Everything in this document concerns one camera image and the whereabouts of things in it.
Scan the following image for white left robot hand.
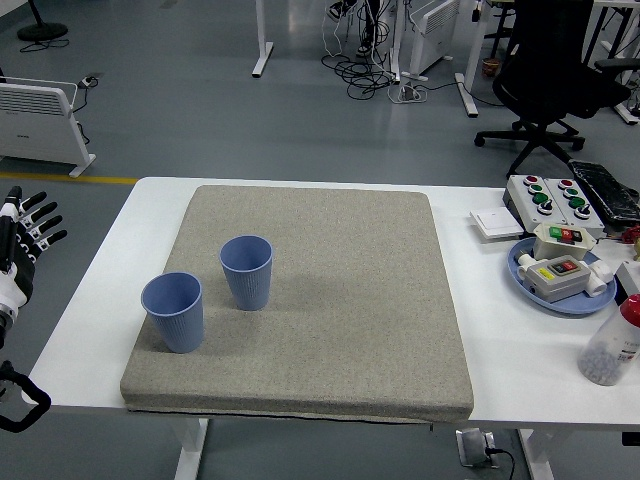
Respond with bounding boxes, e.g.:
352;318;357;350
0;185;69;314

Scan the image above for blue ribbed plastic cup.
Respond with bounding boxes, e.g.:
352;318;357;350
219;235;275;312
140;271;206;355

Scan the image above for grey push-button control box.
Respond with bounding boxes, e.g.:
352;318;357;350
501;173;567;234
543;176;608;240

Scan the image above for white panel heater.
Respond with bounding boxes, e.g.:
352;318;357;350
0;77;97;180
402;0;461;82

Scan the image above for white table leg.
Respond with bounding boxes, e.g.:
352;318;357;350
173;417;211;480
517;428;556;480

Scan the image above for black fan base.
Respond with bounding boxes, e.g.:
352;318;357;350
16;0;70;42

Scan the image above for grey-brown table mat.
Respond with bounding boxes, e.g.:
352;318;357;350
119;184;475;426

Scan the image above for white desk leg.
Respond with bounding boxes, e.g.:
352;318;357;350
251;0;275;78
387;0;404;82
453;0;489;119

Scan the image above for person's black-white shoe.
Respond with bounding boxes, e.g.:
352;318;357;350
327;0;359;21

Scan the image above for white power strip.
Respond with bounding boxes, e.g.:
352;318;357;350
397;83;427;105

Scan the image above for silver floor socket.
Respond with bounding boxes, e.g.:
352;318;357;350
455;428;500;470

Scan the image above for white pipe fitting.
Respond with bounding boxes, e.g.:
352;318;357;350
516;251;537;281
582;259;615;300

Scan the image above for blue plastic plate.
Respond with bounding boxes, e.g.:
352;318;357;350
507;237;619;316

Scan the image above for black office chair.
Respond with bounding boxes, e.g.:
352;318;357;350
473;0;640;179

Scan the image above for red-capped clear plastic bottle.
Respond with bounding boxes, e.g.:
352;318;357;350
578;293;640;388

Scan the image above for black wrapped keyboard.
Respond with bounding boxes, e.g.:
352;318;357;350
567;158;640;225

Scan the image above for white desk foot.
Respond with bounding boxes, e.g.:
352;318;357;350
613;102;640;126

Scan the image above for black floor cable bundle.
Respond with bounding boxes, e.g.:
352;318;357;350
319;49;401;101

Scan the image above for white wall switch plate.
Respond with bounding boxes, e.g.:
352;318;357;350
468;207;524;245

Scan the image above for black socket cable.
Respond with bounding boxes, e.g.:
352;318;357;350
485;446;517;480

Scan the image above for white three-button switch box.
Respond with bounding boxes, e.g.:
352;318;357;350
530;222;599;261

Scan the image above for grey yellow-label switch box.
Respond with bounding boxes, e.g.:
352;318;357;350
524;254;594;305

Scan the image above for red wires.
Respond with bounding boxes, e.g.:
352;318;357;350
602;227;640;246

